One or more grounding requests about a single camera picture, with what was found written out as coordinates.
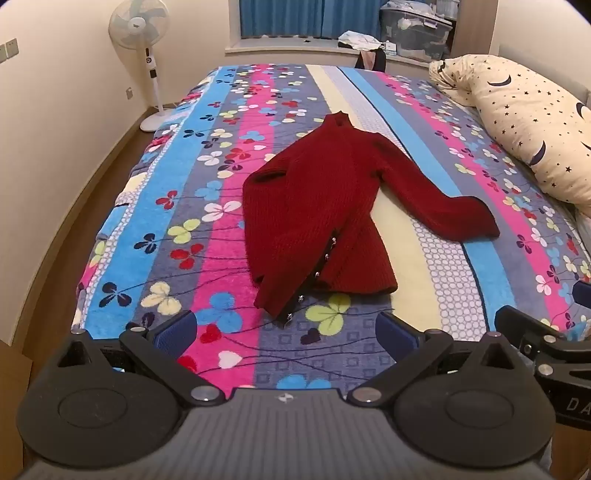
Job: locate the cardboard box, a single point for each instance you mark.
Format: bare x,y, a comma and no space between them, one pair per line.
11,392

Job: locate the wall switch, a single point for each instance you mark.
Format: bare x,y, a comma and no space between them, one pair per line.
9,50

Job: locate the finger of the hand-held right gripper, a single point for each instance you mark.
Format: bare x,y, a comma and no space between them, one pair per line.
583,293
526,327

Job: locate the white standing fan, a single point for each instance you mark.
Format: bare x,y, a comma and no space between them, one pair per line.
138,23

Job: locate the blue curtain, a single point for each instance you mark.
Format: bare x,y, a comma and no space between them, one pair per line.
286,18

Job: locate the small white blue box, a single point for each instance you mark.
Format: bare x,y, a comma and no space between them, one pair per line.
391,48

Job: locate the cream star moon pillow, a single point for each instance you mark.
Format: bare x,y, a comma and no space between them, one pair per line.
526,106

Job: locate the striped clover print blanket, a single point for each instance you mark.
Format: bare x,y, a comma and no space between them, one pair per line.
194,138

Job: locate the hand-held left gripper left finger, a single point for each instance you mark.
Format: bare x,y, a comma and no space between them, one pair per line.
175,331

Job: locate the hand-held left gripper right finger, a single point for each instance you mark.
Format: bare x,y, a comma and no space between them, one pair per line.
396,334

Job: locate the white headboard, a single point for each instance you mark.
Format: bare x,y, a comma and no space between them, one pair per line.
568,69

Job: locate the white clothes pile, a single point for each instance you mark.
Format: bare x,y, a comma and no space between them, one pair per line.
358,39

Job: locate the red knit sweater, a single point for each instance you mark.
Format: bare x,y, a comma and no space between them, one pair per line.
314,207

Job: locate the white windowsill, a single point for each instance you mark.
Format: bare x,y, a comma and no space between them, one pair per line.
286,46

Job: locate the clear plastic storage box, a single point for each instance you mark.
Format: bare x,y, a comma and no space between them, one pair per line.
415,37

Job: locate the pink cloth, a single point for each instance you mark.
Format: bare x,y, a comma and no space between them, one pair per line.
368,59

